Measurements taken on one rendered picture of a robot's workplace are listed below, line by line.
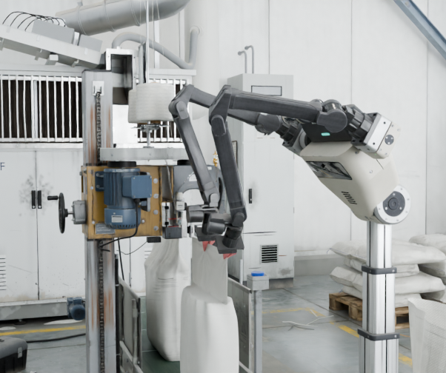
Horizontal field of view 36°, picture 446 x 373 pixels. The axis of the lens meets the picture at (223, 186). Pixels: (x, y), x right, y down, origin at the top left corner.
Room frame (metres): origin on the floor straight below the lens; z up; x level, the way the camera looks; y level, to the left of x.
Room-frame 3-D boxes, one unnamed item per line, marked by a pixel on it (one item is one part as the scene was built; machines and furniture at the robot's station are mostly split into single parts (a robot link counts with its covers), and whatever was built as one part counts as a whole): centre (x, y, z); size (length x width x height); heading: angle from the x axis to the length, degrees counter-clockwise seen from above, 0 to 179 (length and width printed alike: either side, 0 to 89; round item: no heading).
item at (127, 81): (5.46, 0.84, 1.82); 0.51 x 0.27 x 0.71; 18
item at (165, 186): (3.15, 0.28, 1.26); 0.22 x 0.05 x 0.16; 18
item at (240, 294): (3.75, 0.03, 0.54); 1.05 x 0.02 x 0.41; 18
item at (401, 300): (5.71, -1.31, 0.20); 0.66 x 0.44 x 0.12; 18
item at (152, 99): (2.92, 0.28, 1.61); 0.17 x 0.17 x 0.17
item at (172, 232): (3.08, 0.23, 1.04); 0.08 x 0.06 x 0.05; 108
